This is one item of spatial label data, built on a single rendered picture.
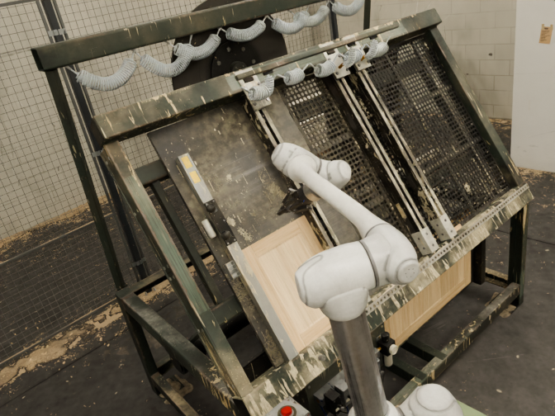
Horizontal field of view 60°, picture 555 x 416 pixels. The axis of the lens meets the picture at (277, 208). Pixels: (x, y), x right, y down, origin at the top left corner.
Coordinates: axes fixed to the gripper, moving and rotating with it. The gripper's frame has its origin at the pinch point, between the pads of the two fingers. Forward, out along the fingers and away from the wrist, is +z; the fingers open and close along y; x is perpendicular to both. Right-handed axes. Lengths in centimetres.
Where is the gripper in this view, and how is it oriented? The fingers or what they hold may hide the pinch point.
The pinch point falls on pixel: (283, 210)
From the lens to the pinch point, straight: 203.4
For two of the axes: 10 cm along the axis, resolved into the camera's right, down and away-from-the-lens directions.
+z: -5.2, 3.5, 7.8
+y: -7.5, -6.2, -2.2
